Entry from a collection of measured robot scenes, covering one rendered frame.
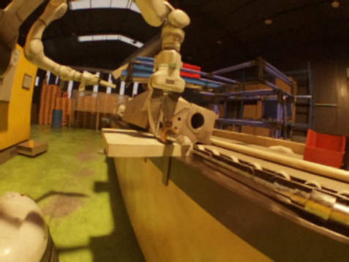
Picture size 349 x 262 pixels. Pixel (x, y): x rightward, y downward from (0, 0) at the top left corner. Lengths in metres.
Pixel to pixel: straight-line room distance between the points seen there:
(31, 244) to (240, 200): 0.76
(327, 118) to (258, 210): 10.54
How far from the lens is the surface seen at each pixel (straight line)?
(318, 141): 0.99
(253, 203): 0.21
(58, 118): 7.27
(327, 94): 11.00
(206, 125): 0.74
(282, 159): 0.57
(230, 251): 0.27
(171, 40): 0.46
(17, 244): 0.75
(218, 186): 0.25
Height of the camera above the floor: 0.86
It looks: 4 degrees down
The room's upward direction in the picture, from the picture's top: 7 degrees clockwise
